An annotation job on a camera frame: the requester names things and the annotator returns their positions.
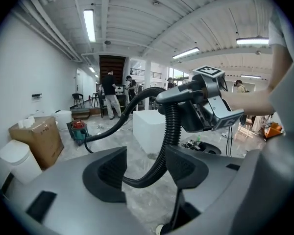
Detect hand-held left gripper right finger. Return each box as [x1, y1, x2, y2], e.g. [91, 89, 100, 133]
[165, 145, 209, 189]

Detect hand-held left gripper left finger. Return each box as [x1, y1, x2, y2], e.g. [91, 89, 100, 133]
[82, 145, 128, 203]

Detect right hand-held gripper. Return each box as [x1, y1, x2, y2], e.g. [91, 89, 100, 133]
[156, 65, 245, 133]

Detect black corrugated vacuum cleaner hose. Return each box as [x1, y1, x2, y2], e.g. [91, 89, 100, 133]
[84, 87, 183, 188]

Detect person's right forearm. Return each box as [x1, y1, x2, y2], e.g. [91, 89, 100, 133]
[221, 86, 277, 117]

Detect red and green vacuum cleaner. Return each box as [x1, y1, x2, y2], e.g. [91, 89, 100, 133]
[66, 119, 90, 146]

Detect white column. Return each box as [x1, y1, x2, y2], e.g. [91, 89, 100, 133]
[144, 60, 151, 111]

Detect black round base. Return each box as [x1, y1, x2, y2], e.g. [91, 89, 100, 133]
[202, 142, 222, 156]

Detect white rectangular block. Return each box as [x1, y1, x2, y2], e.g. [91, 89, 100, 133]
[132, 109, 167, 156]

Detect black balcony railing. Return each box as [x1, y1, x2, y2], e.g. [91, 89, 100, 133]
[130, 68, 168, 79]

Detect brown wooden staircase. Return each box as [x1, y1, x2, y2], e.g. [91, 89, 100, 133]
[98, 54, 126, 83]

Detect low wooden step platform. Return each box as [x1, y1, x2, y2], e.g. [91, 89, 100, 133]
[70, 107, 91, 120]

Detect white round bucket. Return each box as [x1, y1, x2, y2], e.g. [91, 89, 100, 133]
[50, 110, 73, 131]

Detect brown cardboard box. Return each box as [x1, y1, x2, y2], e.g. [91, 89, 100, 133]
[8, 116, 65, 171]

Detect dark wicker chair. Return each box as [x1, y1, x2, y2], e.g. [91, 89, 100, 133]
[72, 93, 85, 109]

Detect white trash bin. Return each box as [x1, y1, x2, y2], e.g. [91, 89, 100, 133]
[0, 140, 43, 185]

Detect white door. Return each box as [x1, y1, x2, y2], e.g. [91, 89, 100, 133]
[75, 69, 85, 100]

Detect white paper rolls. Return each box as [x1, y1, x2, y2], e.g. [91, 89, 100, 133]
[17, 116, 36, 128]

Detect orange box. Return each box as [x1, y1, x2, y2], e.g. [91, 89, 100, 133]
[263, 122, 284, 139]

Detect person's white shirt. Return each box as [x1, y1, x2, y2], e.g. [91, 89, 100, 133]
[268, 6, 294, 134]

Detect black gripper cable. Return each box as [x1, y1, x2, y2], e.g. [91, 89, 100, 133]
[224, 126, 234, 158]

